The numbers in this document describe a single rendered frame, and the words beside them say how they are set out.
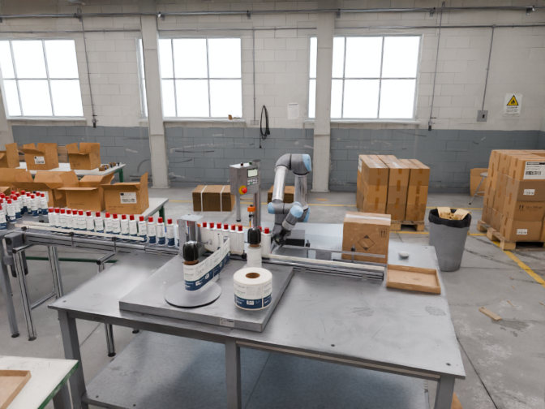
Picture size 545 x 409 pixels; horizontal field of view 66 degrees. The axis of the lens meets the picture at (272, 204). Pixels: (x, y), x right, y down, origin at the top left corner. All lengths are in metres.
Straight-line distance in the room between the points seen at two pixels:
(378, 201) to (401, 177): 0.46
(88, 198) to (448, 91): 6.32
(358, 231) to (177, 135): 6.13
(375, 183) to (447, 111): 2.87
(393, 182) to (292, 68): 3.15
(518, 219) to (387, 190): 1.63
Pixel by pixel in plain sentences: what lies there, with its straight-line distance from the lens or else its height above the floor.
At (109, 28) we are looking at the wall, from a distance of 8.91.
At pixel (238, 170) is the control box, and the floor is 1.46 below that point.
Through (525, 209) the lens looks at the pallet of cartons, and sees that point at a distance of 5.86.
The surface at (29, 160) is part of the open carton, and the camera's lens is 7.08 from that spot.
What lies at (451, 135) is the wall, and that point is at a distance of 8.44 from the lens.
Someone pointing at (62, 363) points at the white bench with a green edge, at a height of 0.80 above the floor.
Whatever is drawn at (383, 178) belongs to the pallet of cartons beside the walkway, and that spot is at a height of 0.75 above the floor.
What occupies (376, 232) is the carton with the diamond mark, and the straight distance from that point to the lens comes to 2.79.
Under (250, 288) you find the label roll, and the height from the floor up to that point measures 1.00.
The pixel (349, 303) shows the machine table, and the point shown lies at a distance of 2.38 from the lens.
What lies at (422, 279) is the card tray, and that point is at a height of 0.83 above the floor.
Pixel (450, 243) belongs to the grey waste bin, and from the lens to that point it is 4.90.
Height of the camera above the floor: 1.98
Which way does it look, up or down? 16 degrees down
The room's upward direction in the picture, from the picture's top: straight up
